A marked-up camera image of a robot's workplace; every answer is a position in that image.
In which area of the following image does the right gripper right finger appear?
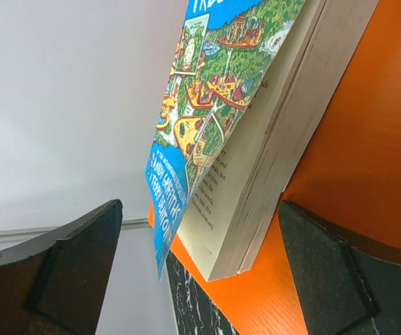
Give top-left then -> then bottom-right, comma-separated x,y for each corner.
278,200 -> 401,334

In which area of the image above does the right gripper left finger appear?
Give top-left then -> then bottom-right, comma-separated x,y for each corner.
0,200 -> 122,334

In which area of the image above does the blue 26-Storey Treehouse book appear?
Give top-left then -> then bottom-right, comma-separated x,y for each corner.
145,1 -> 377,281

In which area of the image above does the orange two-compartment shelf box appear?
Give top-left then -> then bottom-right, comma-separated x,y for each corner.
171,1 -> 401,334

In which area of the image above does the black marble pattern mat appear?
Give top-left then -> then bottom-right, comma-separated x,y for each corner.
166,253 -> 239,335

